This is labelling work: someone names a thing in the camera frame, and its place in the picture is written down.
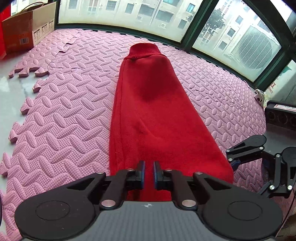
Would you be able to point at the red knit sweater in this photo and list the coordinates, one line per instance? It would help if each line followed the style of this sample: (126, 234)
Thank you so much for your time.
(154, 120)

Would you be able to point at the brown cardboard box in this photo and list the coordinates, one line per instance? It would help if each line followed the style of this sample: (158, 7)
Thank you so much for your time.
(25, 30)

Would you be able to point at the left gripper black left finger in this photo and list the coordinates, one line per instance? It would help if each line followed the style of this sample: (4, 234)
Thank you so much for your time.
(68, 211)

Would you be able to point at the pink foam puzzle mat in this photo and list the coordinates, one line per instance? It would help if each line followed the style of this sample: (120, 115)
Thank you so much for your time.
(65, 136)

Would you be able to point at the red plastic crate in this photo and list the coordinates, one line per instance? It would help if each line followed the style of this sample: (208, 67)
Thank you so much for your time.
(6, 13)

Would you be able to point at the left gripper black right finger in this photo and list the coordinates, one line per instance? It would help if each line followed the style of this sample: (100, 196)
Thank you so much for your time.
(226, 210)

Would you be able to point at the dark green window frame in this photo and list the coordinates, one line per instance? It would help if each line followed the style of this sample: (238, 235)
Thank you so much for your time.
(254, 40)

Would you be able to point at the cow print white cloth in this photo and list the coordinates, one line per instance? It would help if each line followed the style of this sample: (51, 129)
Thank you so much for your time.
(259, 96)

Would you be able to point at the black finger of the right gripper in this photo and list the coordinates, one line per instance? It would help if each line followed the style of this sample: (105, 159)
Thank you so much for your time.
(249, 150)
(281, 174)

